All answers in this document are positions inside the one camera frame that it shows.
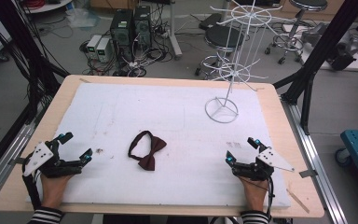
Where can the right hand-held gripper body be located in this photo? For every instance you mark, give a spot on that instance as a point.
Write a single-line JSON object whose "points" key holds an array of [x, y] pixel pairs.
{"points": [[273, 158]]}

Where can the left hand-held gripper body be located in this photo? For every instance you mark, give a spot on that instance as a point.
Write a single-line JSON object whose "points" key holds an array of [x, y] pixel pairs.
{"points": [[38, 155]]}

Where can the dark red bow tie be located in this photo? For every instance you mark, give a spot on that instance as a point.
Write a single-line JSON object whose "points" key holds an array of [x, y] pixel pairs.
{"points": [[150, 152]]}

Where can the person's left hand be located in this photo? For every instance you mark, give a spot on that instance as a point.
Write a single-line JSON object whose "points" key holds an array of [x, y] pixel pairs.
{"points": [[55, 189]]}

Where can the person's right hand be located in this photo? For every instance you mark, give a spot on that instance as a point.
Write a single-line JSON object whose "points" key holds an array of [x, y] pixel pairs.
{"points": [[254, 194]]}

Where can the grey tape strip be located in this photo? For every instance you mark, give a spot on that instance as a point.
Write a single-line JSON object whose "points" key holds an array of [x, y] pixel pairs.
{"points": [[16, 161], [308, 173]]}

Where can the thin wooden stick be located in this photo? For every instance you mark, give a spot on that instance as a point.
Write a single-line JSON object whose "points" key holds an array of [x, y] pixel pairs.
{"points": [[297, 200]]}

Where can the white foam mat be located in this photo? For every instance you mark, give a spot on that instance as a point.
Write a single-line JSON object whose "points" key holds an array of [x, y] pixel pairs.
{"points": [[167, 102]]}

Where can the white power supply box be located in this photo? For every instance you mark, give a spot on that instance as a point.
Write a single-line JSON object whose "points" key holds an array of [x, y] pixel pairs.
{"points": [[93, 45], [104, 49]]}

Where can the black round stool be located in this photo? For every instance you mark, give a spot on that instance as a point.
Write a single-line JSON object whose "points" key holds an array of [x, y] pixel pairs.
{"points": [[222, 37]]}

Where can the large black computer tower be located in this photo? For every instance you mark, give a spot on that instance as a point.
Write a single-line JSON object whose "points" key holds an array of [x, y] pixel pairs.
{"points": [[121, 31]]}

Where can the clear plastic bag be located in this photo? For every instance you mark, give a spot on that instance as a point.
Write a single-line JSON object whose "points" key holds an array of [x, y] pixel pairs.
{"points": [[82, 17]]}

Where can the grey round stool with castors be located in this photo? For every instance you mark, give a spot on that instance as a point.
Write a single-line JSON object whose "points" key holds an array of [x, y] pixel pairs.
{"points": [[295, 28]]}

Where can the black device on board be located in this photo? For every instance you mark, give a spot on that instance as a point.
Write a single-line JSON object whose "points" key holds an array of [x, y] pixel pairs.
{"points": [[343, 57]]}

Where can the grey device on board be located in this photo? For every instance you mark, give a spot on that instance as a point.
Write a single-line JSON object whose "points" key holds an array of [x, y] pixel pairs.
{"points": [[313, 34]]}

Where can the flat black box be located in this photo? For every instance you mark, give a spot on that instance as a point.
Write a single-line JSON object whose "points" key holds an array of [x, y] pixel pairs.
{"points": [[209, 21]]}

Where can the round white table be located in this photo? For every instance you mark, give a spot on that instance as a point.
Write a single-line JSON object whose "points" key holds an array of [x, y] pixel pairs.
{"points": [[48, 6]]}

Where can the white table leg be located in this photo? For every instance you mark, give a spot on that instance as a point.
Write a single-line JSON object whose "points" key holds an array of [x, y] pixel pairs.
{"points": [[174, 34]]}

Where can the small black computer tower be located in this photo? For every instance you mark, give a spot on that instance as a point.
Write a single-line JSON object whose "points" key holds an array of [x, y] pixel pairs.
{"points": [[143, 26]]}

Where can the aluminium rail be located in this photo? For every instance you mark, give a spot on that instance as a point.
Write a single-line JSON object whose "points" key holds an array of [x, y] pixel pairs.
{"points": [[320, 168], [4, 161]]}

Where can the black metal frame post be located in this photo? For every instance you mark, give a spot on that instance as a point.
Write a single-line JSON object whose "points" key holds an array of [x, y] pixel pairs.
{"points": [[320, 53], [18, 53]]}

